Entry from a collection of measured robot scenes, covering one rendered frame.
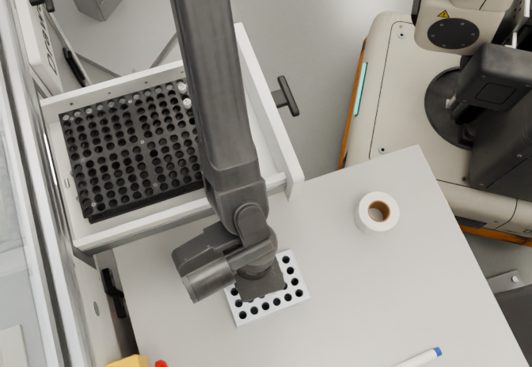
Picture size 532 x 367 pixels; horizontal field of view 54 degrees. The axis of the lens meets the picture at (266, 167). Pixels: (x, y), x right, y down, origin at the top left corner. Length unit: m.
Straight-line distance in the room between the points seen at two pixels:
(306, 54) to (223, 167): 1.43
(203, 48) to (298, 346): 0.53
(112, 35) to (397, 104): 1.04
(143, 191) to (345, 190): 0.36
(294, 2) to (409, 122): 0.76
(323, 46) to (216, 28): 1.48
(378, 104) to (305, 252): 0.78
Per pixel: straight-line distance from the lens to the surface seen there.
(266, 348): 0.87
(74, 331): 0.68
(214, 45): 0.53
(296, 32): 2.01
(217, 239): 0.63
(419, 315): 0.92
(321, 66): 1.94
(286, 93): 0.83
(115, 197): 0.79
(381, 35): 1.71
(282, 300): 0.84
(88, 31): 2.04
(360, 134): 1.53
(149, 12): 2.04
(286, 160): 0.76
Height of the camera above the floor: 1.63
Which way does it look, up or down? 69 degrees down
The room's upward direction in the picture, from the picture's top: 5 degrees clockwise
